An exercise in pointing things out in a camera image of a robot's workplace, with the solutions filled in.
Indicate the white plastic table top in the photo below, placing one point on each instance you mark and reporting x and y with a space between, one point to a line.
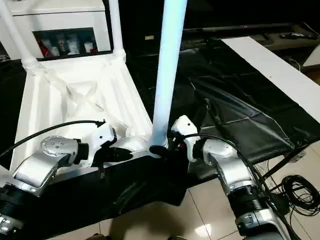
50 105

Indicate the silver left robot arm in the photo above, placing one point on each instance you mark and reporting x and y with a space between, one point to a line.
32 167

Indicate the black plastic mat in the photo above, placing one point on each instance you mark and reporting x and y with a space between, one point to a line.
237 95

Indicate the dark brown round object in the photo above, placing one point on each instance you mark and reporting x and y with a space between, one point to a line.
98 237

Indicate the white mug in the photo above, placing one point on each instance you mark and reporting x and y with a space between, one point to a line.
87 47

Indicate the small tan label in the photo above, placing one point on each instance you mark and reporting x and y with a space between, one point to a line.
149 38

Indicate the white printed carton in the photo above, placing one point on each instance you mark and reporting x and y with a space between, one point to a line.
72 46

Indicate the small white cup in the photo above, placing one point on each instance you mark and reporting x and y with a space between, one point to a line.
55 51

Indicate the black electronic box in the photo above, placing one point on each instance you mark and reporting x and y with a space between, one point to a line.
300 157

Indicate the small red figure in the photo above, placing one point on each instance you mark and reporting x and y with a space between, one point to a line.
45 50

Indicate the white flat board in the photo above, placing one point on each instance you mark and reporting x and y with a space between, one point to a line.
275 70

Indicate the black horizontal bar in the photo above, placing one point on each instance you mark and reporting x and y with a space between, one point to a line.
225 28

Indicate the tall black cabinet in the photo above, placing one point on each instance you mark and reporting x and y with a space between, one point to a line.
140 20

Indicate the white cabinet with glass doors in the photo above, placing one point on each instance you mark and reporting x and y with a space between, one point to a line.
62 20

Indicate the black remote control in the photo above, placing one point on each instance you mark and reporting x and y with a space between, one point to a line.
295 35

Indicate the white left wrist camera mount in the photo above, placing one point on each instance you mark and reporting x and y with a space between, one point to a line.
105 135

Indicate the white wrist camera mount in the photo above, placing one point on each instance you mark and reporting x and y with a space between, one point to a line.
105 135
185 125

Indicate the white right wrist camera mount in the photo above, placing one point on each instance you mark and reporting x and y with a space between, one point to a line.
185 125

